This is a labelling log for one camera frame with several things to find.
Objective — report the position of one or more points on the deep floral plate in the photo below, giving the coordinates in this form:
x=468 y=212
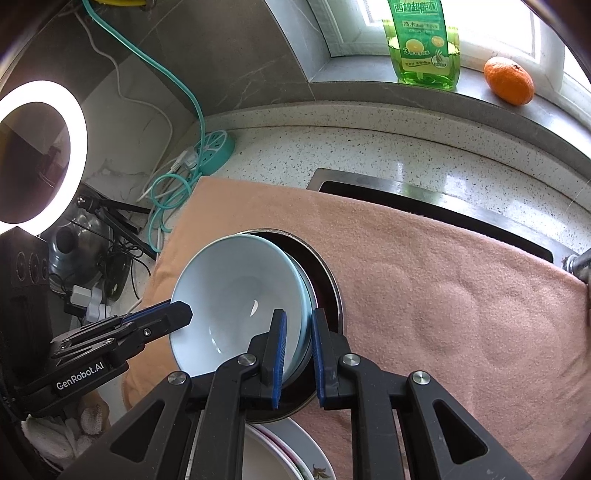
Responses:
x=318 y=454

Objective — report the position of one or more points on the white plug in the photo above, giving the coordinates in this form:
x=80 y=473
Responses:
x=184 y=160

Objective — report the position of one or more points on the teal power strip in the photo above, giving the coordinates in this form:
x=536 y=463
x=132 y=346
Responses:
x=217 y=152

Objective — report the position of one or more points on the orange tangerine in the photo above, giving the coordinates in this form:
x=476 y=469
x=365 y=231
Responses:
x=509 y=81

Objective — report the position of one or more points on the grey metal kettle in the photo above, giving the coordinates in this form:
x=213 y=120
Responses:
x=64 y=254

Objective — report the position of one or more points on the steel sink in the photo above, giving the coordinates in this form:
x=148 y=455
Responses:
x=438 y=207

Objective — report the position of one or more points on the black box appliance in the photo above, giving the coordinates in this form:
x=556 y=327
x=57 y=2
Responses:
x=23 y=286

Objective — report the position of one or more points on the green dish soap bottle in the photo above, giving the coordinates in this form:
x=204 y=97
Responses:
x=422 y=50

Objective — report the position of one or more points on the peach fleece cloth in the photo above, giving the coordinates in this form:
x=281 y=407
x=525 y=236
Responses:
x=438 y=300

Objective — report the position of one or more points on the white power adapter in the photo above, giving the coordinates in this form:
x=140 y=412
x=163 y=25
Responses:
x=87 y=304

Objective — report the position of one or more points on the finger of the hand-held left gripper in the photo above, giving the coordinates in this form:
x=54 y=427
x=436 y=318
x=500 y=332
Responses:
x=138 y=314
x=157 y=325

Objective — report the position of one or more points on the pale blue ceramic bowl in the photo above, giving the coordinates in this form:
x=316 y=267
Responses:
x=231 y=295

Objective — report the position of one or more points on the plain steel bowl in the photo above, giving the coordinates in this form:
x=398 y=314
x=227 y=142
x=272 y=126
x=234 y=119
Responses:
x=325 y=295

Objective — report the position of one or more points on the window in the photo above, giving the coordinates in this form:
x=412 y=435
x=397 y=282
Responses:
x=498 y=23

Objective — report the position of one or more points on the chrome faucet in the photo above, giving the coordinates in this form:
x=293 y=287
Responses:
x=579 y=265

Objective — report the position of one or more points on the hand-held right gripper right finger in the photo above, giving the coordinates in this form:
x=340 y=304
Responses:
x=319 y=360

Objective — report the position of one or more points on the wide floral plate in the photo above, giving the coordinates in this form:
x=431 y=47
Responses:
x=263 y=457

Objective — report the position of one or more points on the person's left hand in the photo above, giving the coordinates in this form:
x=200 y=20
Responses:
x=60 y=438

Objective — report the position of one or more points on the black tripod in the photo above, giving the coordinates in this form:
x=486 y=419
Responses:
x=115 y=217

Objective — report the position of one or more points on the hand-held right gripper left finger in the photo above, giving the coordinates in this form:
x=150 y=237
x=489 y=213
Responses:
x=279 y=360

